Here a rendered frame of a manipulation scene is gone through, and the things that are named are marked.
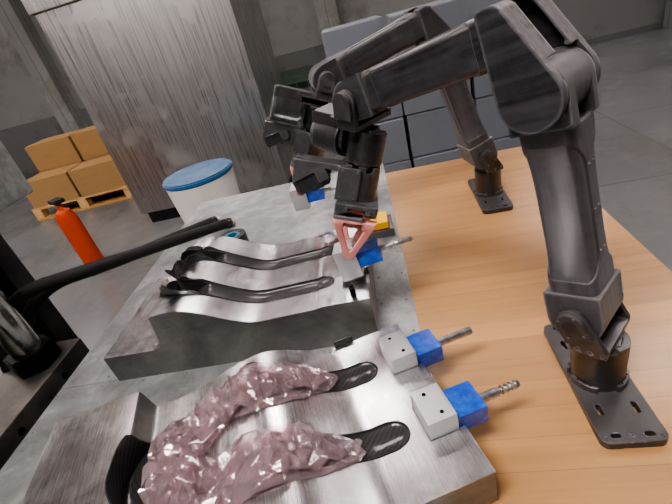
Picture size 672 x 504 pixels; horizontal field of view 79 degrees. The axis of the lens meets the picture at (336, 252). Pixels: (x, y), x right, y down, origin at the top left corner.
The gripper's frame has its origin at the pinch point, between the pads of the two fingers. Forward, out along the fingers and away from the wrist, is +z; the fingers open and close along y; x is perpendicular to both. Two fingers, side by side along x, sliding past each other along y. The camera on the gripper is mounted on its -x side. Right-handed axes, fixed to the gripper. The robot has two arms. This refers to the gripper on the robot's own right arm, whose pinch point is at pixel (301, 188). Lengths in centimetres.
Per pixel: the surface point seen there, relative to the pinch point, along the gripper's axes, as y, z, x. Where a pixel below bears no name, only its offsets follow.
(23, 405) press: 40, 41, -44
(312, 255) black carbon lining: 20.0, 5.3, 5.3
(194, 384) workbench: 42.5, 22.5, -10.4
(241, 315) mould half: 37.1, 9.5, -4.9
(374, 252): 33.4, -6.2, 14.4
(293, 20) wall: -598, 2, -73
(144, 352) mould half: 38.7, 21.2, -20.6
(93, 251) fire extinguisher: -174, 167, -150
